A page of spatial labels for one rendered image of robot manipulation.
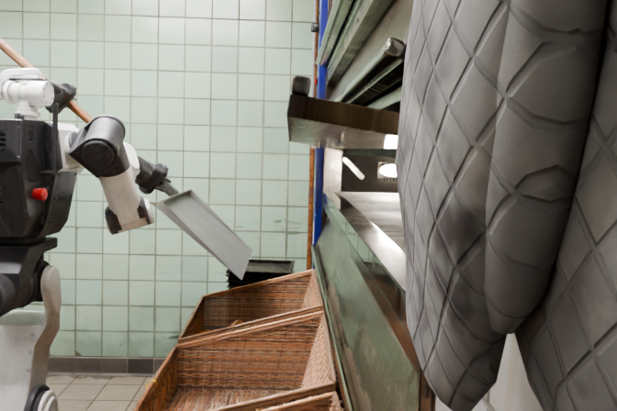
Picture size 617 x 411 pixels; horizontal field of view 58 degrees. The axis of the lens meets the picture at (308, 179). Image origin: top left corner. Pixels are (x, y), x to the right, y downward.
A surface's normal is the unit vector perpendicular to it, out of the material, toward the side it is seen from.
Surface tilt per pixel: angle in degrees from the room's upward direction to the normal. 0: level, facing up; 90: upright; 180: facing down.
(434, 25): 85
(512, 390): 90
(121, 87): 90
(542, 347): 91
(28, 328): 74
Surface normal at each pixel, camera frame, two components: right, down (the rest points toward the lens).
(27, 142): 1.00, 0.03
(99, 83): 0.04, 0.05
